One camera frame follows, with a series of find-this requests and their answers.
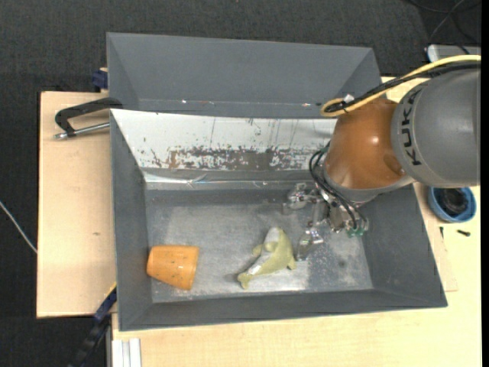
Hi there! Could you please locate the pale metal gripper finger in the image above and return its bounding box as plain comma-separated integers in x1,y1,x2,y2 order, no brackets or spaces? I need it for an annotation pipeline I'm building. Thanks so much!
296,228,325,262
282,183,319,216

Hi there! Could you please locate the green toy dolphin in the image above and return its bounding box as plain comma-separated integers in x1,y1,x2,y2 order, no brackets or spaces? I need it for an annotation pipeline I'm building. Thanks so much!
237,226,298,291

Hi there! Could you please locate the grey metal bin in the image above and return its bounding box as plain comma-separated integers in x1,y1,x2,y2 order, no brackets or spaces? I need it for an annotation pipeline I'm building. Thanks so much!
105,31,449,332

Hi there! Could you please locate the blue round container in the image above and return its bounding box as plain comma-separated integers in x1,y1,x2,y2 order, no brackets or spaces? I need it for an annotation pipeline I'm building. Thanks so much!
427,185,478,223

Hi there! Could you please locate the orange plastic cup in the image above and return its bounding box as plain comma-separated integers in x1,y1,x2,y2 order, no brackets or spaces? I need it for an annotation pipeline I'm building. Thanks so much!
146,245,201,291

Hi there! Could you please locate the pale wood flat board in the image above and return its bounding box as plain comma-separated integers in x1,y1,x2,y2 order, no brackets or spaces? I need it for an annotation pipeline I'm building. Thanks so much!
36,89,118,319

